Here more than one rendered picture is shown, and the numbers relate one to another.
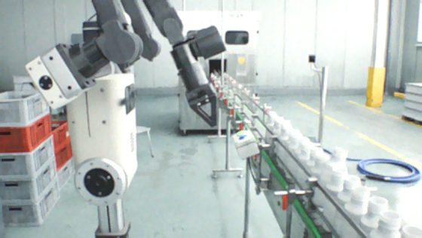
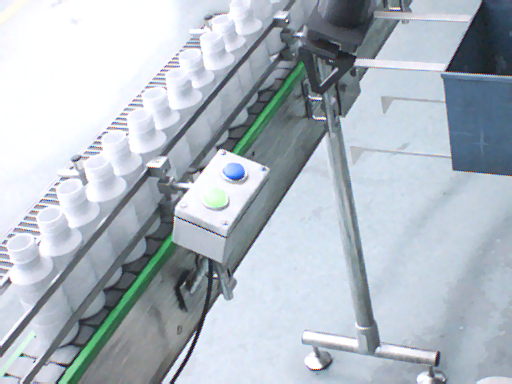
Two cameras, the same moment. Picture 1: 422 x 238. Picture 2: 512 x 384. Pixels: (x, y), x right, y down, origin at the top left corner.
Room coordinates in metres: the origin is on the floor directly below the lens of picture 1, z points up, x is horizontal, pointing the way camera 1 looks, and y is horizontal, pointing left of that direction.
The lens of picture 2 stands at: (2.19, 0.56, 1.88)
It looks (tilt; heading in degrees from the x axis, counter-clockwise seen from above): 35 degrees down; 215
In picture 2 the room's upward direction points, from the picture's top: 13 degrees counter-clockwise
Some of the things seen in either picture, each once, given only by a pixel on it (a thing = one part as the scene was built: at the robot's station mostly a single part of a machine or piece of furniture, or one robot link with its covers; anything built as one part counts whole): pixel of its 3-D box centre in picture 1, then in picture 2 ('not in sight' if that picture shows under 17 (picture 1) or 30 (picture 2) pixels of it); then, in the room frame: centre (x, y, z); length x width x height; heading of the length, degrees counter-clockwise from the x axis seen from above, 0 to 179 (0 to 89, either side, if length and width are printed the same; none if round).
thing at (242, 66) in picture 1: (215, 72); not in sight; (6.25, -0.08, 1.05); 1.60 x 1.40 x 2.10; 3
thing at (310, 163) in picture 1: (314, 174); (232, 61); (0.92, -0.32, 1.08); 0.06 x 0.06 x 0.17
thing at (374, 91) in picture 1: (374, 86); not in sight; (8.71, -4.57, 0.55); 0.40 x 0.40 x 1.10; 3
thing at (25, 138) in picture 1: (19, 131); not in sight; (2.68, 1.72, 0.78); 0.61 x 0.41 x 0.22; 9
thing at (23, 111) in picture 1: (16, 107); not in sight; (2.67, 1.71, 1.00); 0.61 x 0.41 x 0.22; 10
